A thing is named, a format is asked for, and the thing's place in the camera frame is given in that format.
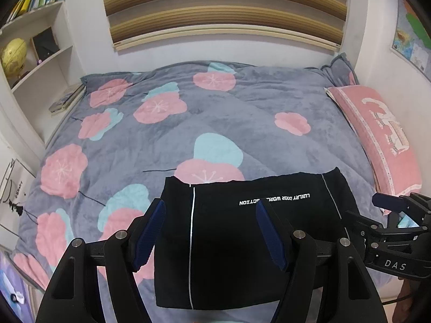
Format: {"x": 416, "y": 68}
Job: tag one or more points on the grey floral blanket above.
{"x": 235, "y": 107}

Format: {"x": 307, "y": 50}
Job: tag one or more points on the stack of lying books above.
{"x": 67, "y": 99}

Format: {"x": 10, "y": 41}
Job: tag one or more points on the yellow globe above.
{"x": 13, "y": 55}

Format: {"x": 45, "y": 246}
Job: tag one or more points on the wall map poster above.
{"x": 412, "y": 37}

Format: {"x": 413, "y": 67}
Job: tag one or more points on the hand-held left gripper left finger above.
{"x": 148, "y": 239}

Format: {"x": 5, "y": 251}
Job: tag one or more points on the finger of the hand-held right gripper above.
{"x": 363, "y": 223}
{"x": 384, "y": 202}

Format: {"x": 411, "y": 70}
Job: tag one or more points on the pink pillow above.
{"x": 380, "y": 134}

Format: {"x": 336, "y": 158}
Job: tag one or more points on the white wall poster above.
{"x": 15, "y": 188}

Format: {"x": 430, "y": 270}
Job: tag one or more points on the purple poster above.
{"x": 13, "y": 289}

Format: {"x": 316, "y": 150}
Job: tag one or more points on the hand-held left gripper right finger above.
{"x": 271, "y": 239}

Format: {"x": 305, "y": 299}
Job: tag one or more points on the grey pillow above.
{"x": 340, "y": 70}

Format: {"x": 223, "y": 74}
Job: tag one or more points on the person's right forearm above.
{"x": 405, "y": 299}

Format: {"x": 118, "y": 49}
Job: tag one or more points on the striped window blind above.
{"x": 222, "y": 6}

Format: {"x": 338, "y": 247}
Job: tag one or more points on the black pants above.
{"x": 222, "y": 242}

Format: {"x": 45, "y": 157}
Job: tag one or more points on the black picture frame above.
{"x": 44, "y": 43}

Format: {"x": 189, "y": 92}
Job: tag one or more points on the white bookshelf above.
{"x": 43, "y": 67}

